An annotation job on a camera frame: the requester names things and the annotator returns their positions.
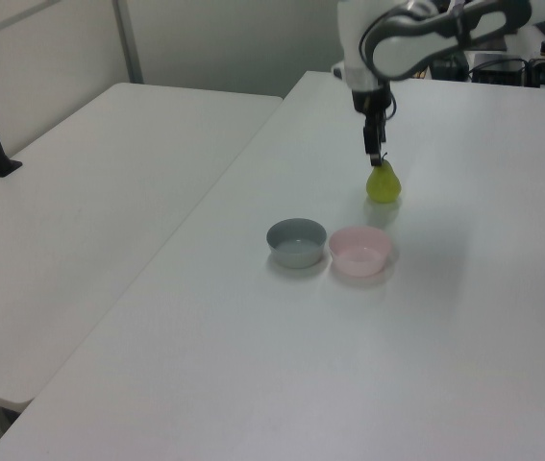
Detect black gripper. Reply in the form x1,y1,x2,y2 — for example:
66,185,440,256
351,86,394,167

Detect green pear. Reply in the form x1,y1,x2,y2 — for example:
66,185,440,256
365,152,404,205

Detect pink plastic bowl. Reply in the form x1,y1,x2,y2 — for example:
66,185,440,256
327,226,395,278

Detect grey plastic bowl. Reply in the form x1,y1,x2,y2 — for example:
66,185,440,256
265,217,328,270

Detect black computer box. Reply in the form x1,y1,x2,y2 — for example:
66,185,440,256
431,53,470,83

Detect black electronics unit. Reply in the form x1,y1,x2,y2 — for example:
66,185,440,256
467,51,529,86

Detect white side table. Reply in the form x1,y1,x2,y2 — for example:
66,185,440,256
0,82,285,461

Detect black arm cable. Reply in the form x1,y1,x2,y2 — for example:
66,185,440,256
358,0,417,81

